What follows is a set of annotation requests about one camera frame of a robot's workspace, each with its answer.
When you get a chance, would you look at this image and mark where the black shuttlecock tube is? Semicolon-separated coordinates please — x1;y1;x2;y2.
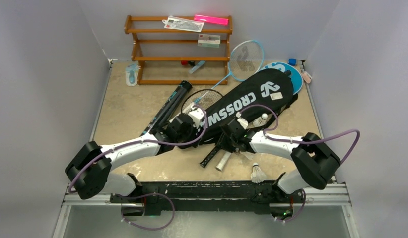
140;80;192;136

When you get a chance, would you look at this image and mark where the black Crossway racket bag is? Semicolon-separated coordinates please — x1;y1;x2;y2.
193;69;298;147

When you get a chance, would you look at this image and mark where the black badminton racket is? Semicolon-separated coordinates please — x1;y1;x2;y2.
200;146;222;168
180;89;223;114

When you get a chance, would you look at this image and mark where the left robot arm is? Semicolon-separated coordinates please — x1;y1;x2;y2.
65;109;208;203

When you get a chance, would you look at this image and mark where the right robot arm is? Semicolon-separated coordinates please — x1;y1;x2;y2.
221;119;341;202

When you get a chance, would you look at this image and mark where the light blue badminton racket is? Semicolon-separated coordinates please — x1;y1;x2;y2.
211;40;265;89

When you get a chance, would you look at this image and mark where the white shuttlecock near bag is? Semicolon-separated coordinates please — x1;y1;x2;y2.
252;113;269;128

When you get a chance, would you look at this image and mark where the red black small object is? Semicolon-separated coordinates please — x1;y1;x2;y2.
181;60;196;66

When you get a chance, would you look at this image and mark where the light blue strip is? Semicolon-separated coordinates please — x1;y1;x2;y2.
188;60;205;74

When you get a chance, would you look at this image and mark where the light blue packaged item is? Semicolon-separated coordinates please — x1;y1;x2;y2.
125;63;139;87

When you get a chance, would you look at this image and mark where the blue racket bag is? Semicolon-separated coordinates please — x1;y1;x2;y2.
259;61;303;95

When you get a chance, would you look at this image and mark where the white green box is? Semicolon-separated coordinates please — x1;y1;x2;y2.
198;34;221;48

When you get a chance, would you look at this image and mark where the small pink white object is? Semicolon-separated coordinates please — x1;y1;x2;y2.
302;71;312;84

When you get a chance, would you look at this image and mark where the small blue cube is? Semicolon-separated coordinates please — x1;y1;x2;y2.
288;58;297;66

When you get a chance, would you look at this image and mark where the white blister package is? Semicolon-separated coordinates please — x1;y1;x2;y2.
162;16;205;32

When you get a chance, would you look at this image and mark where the pink bar on shelf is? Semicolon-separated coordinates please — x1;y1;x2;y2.
194;14;229;25

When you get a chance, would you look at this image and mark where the wooden shelf rack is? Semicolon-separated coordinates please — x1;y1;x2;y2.
124;15;233;85

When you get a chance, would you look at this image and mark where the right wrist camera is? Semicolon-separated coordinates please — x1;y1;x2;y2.
235;112;249;129

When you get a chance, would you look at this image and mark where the white racket handle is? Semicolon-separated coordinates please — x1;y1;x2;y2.
215;151;232;172

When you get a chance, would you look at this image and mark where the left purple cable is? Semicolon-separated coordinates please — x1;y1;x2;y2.
67;104;209;231

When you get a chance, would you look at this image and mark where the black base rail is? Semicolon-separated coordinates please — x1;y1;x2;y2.
63;177;351;218

